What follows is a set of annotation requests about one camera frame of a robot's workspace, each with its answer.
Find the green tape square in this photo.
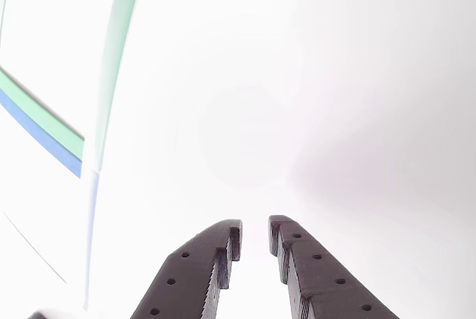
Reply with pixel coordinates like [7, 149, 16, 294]
[0, 0, 148, 171]

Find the blue tape square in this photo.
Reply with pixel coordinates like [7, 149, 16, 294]
[0, 88, 100, 309]

